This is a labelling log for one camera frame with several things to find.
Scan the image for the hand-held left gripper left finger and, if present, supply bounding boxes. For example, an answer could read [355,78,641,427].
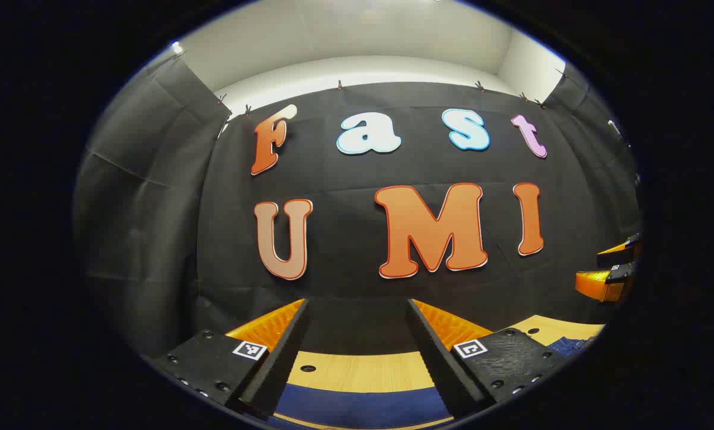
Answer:
[148,297,310,419]

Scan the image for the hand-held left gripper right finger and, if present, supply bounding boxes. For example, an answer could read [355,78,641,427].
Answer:
[405,297,568,420]

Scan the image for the blue denim jeans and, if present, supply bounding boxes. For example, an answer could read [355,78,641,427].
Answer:
[272,336,598,429]

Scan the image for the black backdrop cloth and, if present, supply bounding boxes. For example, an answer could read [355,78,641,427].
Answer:
[73,57,644,359]

